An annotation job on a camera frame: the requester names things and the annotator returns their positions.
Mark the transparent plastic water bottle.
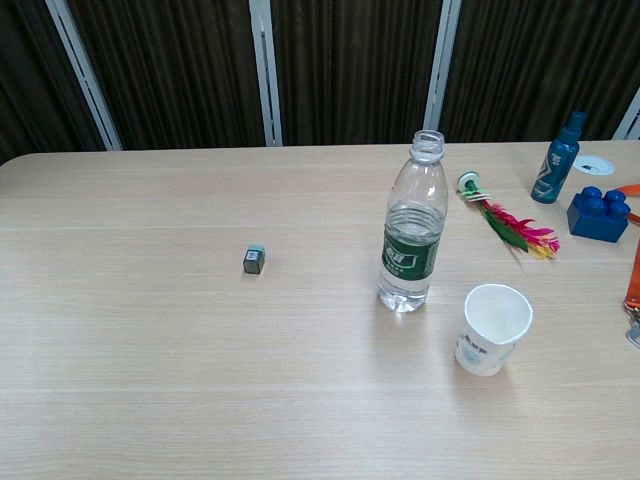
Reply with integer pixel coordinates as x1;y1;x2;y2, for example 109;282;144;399
376;129;448;314

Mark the white paper cup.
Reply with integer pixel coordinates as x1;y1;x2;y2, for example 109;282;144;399
453;283;534;377

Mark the blue spray bottle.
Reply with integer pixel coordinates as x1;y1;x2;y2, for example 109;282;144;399
530;110;587;204

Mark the small grey teal cube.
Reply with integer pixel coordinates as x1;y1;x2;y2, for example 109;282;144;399
242;243;266;275

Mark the dark pleated curtain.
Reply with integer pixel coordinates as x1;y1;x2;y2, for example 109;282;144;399
0;0;640;165

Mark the colourful feather shuttlecock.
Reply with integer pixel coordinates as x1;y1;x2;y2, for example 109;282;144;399
455;170;560;262

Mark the blue toy building block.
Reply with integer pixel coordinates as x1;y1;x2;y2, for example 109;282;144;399
566;185;632;244

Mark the white partition frame post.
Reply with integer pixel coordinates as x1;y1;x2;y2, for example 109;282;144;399
248;0;284;148
46;0;123;151
421;0;462;146
612;88;640;141

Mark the white round cable grommet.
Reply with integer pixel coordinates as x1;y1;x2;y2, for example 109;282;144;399
573;154;616;177

